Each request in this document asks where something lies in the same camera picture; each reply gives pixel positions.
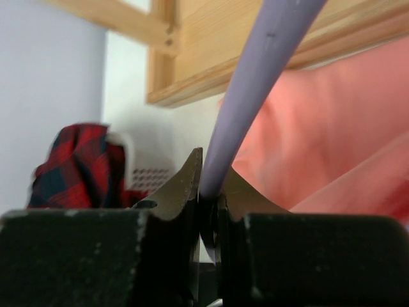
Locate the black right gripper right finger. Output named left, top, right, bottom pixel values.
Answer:
left=217, top=170, right=408, bottom=306

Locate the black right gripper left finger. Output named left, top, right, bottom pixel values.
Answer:
left=1, top=148, right=203, bottom=306

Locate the purple clothes hanger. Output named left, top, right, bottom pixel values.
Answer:
left=199, top=0, right=325, bottom=261

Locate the red plaid garment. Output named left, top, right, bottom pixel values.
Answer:
left=27, top=123, right=148, bottom=209

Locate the pink skirt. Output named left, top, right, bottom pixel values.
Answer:
left=233, top=38, right=408, bottom=224

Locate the white laundry tray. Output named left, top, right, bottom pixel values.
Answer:
left=107, top=132, right=174, bottom=194

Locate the wooden clothes rack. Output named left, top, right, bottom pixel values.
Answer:
left=55, top=1, right=408, bottom=108

